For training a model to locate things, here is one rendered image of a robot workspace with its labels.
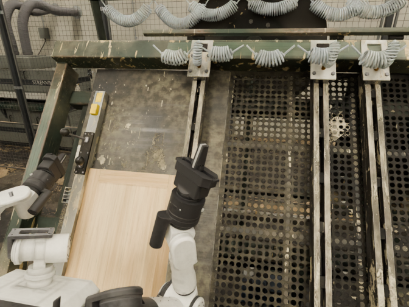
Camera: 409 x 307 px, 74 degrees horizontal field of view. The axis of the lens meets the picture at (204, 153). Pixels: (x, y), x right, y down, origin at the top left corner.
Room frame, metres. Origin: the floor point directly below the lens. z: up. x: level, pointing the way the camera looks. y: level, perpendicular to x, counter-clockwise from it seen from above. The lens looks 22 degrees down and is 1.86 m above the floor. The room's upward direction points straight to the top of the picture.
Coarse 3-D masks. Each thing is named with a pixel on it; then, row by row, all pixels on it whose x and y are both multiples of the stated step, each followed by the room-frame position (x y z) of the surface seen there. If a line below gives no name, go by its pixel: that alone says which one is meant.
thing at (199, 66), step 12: (192, 60) 1.29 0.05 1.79; (204, 60) 1.28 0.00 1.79; (192, 72) 1.25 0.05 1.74; (204, 72) 1.24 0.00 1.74; (192, 84) 1.26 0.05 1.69; (204, 84) 1.25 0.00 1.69; (192, 96) 1.22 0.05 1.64; (204, 96) 1.24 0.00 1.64; (192, 108) 1.18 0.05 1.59; (204, 108) 1.24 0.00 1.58; (192, 120) 1.16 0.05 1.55; (192, 132) 1.14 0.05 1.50; (192, 144) 1.11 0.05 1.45; (192, 156) 1.04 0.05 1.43; (168, 264) 0.79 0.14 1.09; (168, 276) 0.76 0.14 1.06
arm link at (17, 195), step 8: (0, 192) 0.80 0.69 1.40; (8, 192) 0.80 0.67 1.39; (16, 192) 0.80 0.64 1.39; (24, 192) 0.81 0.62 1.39; (0, 200) 0.77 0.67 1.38; (8, 200) 0.77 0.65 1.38; (16, 200) 0.78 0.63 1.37; (24, 200) 0.80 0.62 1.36; (0, 208) 0.75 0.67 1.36; (0, 216) 0.78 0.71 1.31
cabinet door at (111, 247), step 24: (96, 192) 1.05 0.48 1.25; (120, 192) 1.03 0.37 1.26; (144, 192) 1.02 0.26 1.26; (168, 192) 1.01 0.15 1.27; (96, 216) 0.98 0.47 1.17; (120, 216) 0.97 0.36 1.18; (144, 216) 0.96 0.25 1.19; (96, 240) 0.92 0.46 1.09; (120, 240) 0.91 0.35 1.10; (144, 240) 0.90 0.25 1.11; (72, 264) 0.86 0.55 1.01; (96, 264) 0.86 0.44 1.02; (120, 264) 0.85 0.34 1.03; (144, 264) 0.84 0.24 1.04; (144, 288) 0.78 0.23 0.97
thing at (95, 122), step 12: (96, 120) 1.25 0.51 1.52; (96, 132) 1.22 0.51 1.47; (96, 144) 1.20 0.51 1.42; (84, 180) 1.07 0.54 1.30; (72, 192) 1.04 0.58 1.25; (72, 204) 1.01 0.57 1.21; (72, 216) 0.97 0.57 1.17; (72, 228) 0.94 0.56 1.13; (72, 240) 0.93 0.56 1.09; (60, 264) 0.85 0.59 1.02
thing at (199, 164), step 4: (204, 144) 0.59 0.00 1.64; (200, 148) 0.58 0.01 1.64; (204, 148) 0.58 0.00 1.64; (200, 152) 0.58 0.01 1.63; (204, 152) 0.59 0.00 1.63; (200, 156) 0.58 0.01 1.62; (204, 156) 0.59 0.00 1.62; (196, 160) 0.58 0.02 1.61; (200, 160) 0.58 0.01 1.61; (204, 160) 0.59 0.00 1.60; (196, 164) 0.58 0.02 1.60; (200, 164) 0.58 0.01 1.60; (196, 168) 0.58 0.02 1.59; (200, 168) 0.58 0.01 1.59
